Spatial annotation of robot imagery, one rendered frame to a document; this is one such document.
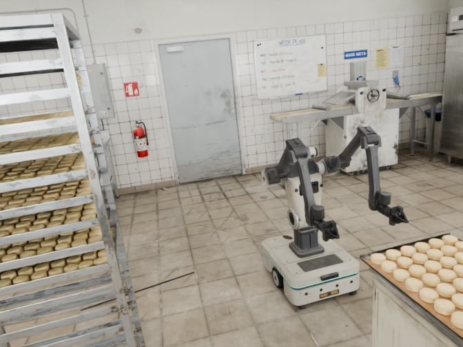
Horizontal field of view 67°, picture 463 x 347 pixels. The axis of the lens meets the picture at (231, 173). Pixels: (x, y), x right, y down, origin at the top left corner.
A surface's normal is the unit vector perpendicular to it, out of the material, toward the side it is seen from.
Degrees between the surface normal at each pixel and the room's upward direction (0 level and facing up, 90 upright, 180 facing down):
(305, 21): 90
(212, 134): 90
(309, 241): 90
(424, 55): 90
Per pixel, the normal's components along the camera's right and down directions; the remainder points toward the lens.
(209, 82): 0.22, 0.25
